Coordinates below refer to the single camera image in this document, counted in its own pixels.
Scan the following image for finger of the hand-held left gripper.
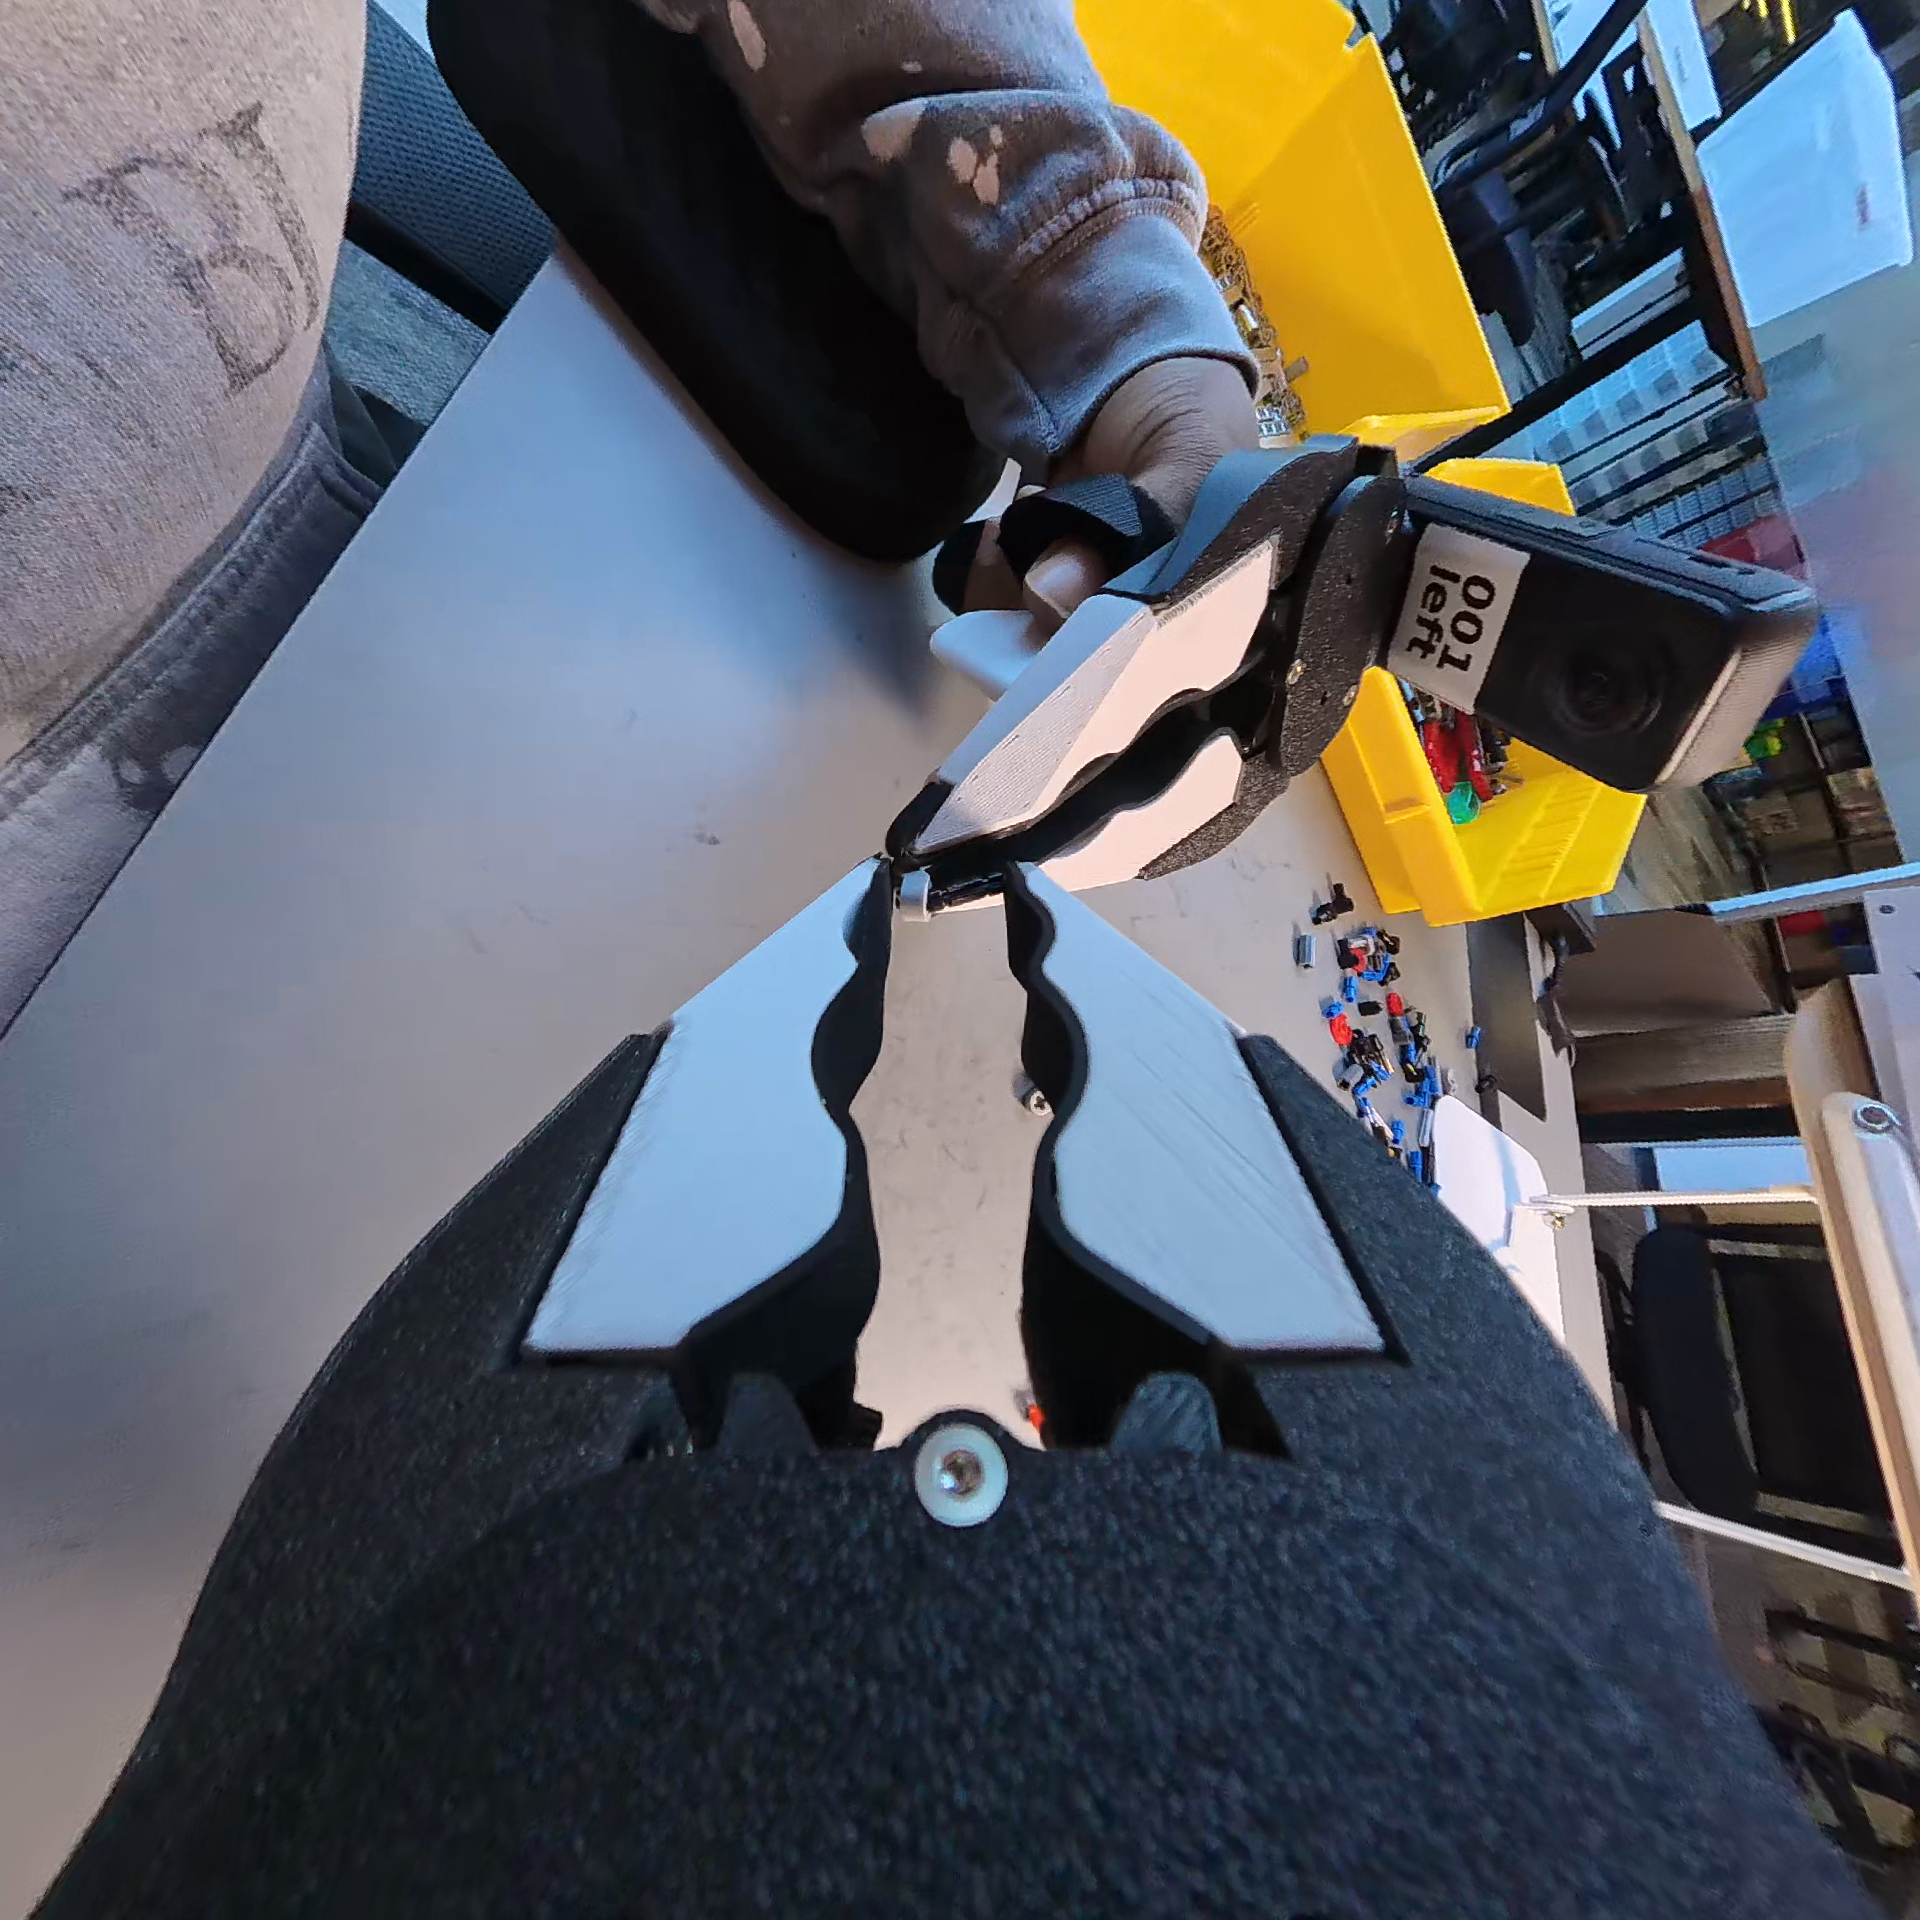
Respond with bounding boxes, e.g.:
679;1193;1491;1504
920;736;1249;909
897;538;1280;864

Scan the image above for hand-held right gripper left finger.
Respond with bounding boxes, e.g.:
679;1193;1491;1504
522;858;897;1449

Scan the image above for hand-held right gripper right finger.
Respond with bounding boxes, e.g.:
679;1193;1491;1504
1002;861;1387;1449

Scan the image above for person's left forearm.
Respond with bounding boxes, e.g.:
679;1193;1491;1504
647;0;1260;466

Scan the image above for person's left hand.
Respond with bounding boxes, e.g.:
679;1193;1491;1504
962;360;1260;617

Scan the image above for heap of dark brick parts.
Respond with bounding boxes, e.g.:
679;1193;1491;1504
1402;675;1531;826

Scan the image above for scattered small brick parts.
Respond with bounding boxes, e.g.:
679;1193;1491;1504
1294;885;1486;1189

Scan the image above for white rounded board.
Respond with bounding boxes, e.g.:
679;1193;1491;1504
1434;1094;1572;1345

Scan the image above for heap of brass metal parts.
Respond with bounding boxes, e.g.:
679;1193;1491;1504
1198;202;1312;445

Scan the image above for yellow bin holding dark parts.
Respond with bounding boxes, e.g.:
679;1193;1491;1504
1319;456;1648;931

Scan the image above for yellow bin holding brass parts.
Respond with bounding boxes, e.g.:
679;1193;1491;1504
1077;0;1510;449

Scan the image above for person's black trousers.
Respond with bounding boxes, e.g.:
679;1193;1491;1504
429;0;1024;566

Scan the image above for white plastic container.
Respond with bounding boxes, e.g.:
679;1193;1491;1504
1696;5;1913;322

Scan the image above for blue-grey chair seat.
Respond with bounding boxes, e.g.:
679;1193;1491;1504
324;0;560;484

